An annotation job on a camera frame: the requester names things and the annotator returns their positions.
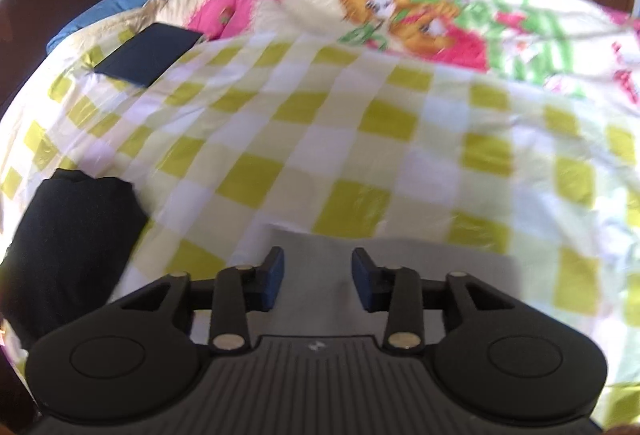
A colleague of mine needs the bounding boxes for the grey pants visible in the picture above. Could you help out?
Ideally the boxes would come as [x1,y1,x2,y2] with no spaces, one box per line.
[231,226,522,341]

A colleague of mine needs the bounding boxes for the black folded garment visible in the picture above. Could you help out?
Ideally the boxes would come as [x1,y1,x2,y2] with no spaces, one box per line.
[1,168,149,351]

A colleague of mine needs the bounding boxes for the yellow checkered plastic sheet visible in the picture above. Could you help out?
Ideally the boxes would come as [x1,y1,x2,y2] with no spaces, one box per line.
[1,25,639,426]

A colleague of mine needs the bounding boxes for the dark blue notebook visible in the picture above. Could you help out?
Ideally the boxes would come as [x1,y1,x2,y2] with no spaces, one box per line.
[93,23,204,88]

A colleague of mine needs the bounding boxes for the floral cartoon quilt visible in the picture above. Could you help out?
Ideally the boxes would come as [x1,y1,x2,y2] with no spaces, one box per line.
[171,0,640,104]

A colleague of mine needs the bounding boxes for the blue pillow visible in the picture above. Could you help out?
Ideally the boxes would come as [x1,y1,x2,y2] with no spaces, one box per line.
[46,0,149,54]

